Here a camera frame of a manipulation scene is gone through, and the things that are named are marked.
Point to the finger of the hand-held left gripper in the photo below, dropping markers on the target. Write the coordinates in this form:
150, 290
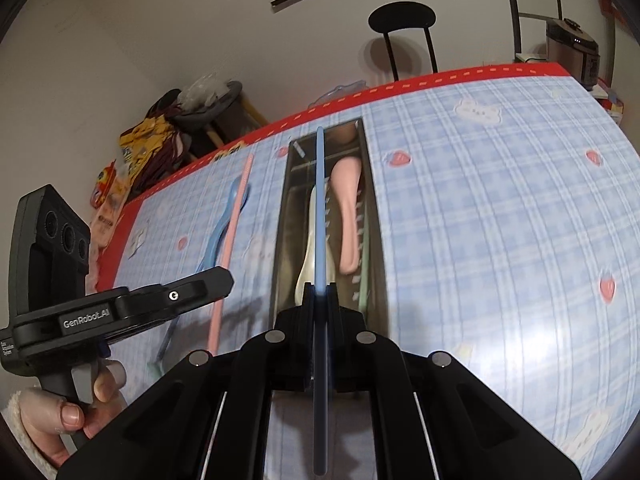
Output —
190, 292

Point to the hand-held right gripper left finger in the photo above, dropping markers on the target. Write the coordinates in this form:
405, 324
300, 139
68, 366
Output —
295, 350

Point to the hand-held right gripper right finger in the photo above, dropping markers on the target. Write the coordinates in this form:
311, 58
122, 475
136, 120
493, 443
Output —
350, 350

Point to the pink chopstick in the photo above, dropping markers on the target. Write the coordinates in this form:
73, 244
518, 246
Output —
227, 260

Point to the light blue chopstick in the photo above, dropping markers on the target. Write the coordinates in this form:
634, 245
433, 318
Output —
167, 342

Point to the green spoon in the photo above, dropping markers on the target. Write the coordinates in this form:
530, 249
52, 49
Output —
364, 285

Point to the cream spoon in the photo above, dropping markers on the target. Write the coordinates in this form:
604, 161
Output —
306, 270

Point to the blue spoon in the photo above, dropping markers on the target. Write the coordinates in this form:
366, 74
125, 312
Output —
240, 195

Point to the metal utensil tray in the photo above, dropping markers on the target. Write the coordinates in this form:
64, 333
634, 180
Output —
290, 240

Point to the pink spoon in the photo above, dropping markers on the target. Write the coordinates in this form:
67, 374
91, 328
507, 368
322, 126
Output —
347, 220

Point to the dark blue chopstick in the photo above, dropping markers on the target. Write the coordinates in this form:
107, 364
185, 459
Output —
320, 210

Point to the person's left hand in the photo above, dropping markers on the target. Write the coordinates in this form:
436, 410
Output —
60, 412

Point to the pale pink snack packet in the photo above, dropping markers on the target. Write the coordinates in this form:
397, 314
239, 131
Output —
112, 210

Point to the orange snack bag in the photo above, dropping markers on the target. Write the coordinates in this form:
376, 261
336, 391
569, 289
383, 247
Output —
102, 185

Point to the pile of yellow snack bags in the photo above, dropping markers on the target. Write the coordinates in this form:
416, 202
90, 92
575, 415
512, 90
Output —
145, 145

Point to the grey stool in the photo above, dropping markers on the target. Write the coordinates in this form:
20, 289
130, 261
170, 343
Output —
210, 112

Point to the blue plaid mat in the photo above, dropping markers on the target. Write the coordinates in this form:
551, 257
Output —
475, 210

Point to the clear plastic bag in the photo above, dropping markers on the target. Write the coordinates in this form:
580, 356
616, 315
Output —
202, 90

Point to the clear plastic cover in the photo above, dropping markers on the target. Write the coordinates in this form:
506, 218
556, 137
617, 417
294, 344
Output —
335, 92

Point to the black round stool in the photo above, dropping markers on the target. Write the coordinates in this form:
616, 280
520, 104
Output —
400, 17

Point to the small white table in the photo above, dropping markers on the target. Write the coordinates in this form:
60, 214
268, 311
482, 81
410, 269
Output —
530, 57

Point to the colourful carton box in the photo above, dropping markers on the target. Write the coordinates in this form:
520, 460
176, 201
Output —
610, 97

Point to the brown rice cooker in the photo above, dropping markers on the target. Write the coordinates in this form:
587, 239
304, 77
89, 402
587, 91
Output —
570, 55

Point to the red printed cloth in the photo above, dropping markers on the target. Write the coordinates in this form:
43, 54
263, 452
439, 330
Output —
612, 10

